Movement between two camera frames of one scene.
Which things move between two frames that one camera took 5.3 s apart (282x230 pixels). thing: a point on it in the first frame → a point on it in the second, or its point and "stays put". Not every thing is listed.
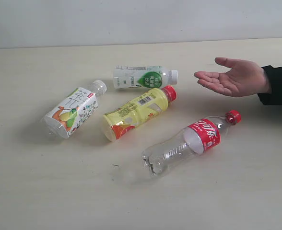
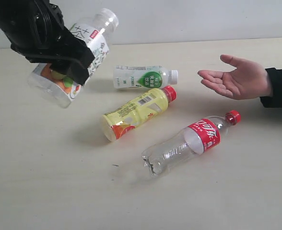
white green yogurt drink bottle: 129,76 stays put
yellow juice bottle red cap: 150,103 stays put
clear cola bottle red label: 178,147 stays put
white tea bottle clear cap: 75,112 → 60,88
